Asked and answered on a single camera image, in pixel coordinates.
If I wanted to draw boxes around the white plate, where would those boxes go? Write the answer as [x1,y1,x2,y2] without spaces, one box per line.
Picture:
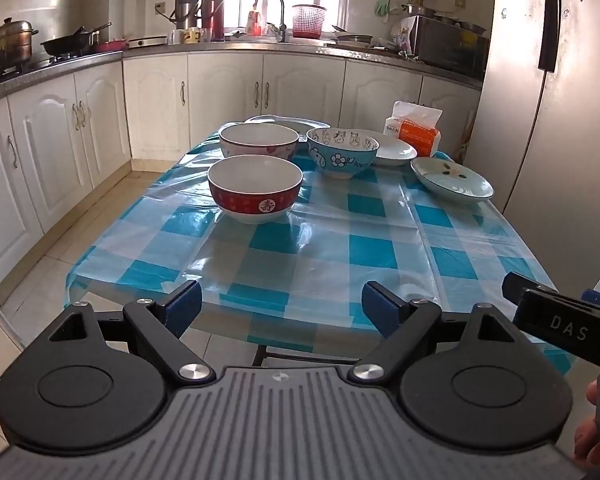
[365,131,418,167]
[244,115,332,133]

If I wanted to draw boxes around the orange white tissue pack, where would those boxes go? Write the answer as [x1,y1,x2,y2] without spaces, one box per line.
[384,101,443,157]

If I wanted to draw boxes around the pink rimmed white bowl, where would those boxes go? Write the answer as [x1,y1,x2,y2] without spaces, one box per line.
[218,123,300,163]

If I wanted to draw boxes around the red band white bowl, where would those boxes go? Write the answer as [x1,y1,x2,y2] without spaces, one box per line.
[207,155,303,225]

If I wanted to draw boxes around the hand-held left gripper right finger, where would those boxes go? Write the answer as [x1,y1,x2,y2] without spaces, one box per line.
[349,281,536,390]

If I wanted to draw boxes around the grey kitchen countertop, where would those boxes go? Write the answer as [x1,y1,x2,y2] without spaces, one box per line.
[0,40,483,108]

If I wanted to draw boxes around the red thermos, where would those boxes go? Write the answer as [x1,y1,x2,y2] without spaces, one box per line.
[201,0,227,42]

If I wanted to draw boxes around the black microwave oven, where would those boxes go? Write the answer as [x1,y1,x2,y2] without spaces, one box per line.
[411,15,491,80]

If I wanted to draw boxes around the black wok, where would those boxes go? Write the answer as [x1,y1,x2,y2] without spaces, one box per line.
[40,22,113,58]

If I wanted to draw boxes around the silver electric hotplate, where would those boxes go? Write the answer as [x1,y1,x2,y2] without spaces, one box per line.
[125,36,173,50]

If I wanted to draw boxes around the steel basin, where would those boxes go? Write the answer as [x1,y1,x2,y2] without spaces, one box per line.
[401,3,437,19]

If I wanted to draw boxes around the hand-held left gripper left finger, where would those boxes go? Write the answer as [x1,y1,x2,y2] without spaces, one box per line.
[27,280,217,390]

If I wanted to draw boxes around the pink plastic basket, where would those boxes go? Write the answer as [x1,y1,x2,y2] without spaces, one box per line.
[292,4,327,39]

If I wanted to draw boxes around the white kitchen base cabinets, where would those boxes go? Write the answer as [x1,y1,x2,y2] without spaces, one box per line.
[0,52,481,311]

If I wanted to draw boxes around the pale green flower plate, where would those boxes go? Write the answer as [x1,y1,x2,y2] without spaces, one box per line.
[411,156,495,205]

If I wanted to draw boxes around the blue checkered plastic tablecloth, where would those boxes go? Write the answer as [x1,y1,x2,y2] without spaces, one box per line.
[65,122,573,376]

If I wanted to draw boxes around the cream refrigerator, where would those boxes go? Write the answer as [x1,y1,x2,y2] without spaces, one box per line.
[467,0,600,306]

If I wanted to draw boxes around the printed plastic bag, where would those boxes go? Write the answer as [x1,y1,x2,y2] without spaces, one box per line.
[390,17,416,56]

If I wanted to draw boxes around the gas stove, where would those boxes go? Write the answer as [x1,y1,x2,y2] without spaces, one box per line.
[0,55,76,86]

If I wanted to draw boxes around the steel sink faucet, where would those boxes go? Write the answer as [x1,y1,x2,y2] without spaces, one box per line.
[254,0,288,43]

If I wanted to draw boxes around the person's right hand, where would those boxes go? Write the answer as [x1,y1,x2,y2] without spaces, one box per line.
[574,380,600,467]

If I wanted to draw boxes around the blue cartoon bowl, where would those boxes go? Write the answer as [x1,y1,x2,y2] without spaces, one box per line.
[306,127,380,181]

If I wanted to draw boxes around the steel pan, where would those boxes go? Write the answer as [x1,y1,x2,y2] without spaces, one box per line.
[330,25,376,45]

